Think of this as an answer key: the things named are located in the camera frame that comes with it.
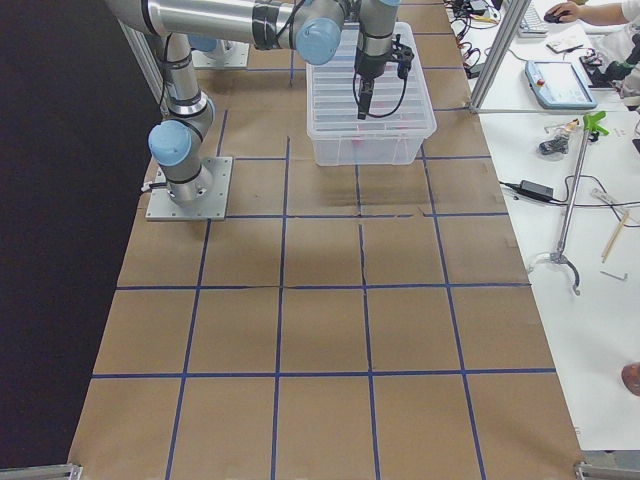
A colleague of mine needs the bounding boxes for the clear plastic storage box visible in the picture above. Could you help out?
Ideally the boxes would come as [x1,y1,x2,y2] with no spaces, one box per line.
[312,135,424,166]

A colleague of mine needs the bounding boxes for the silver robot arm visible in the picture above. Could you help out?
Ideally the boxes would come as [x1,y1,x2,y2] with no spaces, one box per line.
[107,1,398,218]

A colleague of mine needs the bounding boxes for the wooden chopsticks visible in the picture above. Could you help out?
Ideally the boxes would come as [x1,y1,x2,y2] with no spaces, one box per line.
[601,210,629,263]

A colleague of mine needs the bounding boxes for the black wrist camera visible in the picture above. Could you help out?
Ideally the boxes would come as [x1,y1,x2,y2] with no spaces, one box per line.
[391,34,414,80]

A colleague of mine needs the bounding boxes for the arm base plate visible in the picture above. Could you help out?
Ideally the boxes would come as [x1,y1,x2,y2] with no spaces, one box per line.
[192,40,250,70]
[145,157,233,221]

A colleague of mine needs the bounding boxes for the teach pendant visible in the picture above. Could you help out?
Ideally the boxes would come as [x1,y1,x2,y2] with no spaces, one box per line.
[524,60,597,110]

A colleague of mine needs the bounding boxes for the aluminium frame post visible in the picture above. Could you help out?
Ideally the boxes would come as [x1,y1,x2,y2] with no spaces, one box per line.
[469,0,530,113]

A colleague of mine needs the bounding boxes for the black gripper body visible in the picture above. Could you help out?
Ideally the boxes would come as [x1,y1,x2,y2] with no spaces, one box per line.
[354,47,390,80]

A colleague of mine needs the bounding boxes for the person hand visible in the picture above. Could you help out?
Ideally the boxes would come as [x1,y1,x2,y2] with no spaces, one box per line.
[544,1,585,24]

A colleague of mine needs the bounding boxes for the black computer mouse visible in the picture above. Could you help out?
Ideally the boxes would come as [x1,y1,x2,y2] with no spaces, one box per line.
[543,13,561,23]

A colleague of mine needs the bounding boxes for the hex key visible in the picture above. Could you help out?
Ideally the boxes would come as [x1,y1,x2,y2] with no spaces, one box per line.
[600,270,628,282]

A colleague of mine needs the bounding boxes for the clear plastic box lid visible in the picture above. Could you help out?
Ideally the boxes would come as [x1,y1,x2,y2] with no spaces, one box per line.
[305,21,438,142]

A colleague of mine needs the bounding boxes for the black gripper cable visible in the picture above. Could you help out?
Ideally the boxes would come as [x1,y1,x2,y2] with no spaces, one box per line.
[351,64,407,119]

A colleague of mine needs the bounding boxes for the black power adapter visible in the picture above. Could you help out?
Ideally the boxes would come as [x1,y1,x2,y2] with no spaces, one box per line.
[500,180,555,203]

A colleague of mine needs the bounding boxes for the green handled reacher grabber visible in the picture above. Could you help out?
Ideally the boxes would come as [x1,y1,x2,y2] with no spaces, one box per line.
[525,110,609,297]

